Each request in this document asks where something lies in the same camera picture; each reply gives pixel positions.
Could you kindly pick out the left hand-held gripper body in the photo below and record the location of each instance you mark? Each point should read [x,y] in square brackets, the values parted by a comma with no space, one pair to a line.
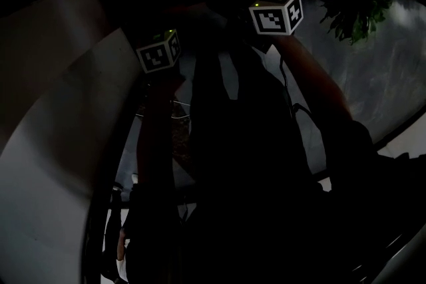
[158,55]

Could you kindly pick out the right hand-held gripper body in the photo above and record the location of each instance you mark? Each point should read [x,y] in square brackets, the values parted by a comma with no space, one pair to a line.
[273,18]

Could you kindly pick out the person's right forearm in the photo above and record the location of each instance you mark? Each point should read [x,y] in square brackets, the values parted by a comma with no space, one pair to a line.
[316,83]

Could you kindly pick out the green leafy plant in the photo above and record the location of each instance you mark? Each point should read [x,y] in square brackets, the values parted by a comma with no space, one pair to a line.
[359,0]

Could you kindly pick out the person's dark trousers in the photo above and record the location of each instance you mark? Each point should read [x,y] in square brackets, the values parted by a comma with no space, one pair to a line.
[246,123]

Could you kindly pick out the person's black shirt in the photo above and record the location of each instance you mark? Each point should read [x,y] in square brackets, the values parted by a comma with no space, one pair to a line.
[253,229]

